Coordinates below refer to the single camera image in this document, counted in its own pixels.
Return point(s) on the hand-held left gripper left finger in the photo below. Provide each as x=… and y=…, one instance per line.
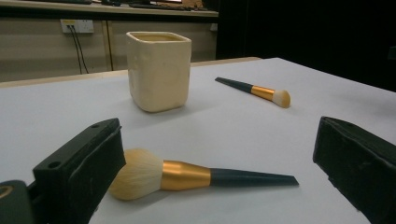
x=77, y=174

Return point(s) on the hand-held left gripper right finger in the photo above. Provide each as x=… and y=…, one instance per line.
x=358, y=165

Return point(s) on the large makeup brush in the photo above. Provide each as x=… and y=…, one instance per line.
x=186, y=175

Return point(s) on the small makeup brush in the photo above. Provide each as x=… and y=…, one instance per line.
x=263, y=92

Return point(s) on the cream square cup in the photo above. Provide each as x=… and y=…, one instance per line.
x=158, y=74

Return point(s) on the wooden table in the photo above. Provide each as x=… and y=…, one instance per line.
x=46, y=80

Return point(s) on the white table mat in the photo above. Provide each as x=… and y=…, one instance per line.
x=224, y=133

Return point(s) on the black curtain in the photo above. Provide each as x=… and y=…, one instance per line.
x=311, y=34

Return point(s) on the long desk with dark edge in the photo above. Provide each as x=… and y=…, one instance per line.
x=93, y=9

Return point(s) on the white wall socket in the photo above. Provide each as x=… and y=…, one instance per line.
x=81, y=26

